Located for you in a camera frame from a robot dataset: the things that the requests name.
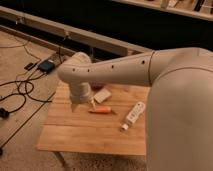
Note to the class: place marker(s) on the purple bowl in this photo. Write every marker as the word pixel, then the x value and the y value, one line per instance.
pixel 97 86

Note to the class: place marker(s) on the white sponge block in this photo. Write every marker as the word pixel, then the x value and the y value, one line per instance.
pixel 102 95

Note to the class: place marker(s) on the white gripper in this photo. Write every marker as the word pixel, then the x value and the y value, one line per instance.
pixel 80 92

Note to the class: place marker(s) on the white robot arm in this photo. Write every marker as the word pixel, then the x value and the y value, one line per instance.
pixel 179 110

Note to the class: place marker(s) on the wooden table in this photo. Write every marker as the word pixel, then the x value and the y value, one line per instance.
pixel 67 130

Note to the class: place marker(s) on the orange carrot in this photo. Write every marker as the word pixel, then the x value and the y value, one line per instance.
pixel 100 110

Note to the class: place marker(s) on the white plastic bottle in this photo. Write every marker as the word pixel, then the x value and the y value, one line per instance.
pixel 133 115

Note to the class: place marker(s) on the black plug on floor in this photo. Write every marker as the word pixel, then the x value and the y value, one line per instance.
pixel 4 113

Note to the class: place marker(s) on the small black adapter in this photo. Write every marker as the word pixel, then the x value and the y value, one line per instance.
pixel 29 66

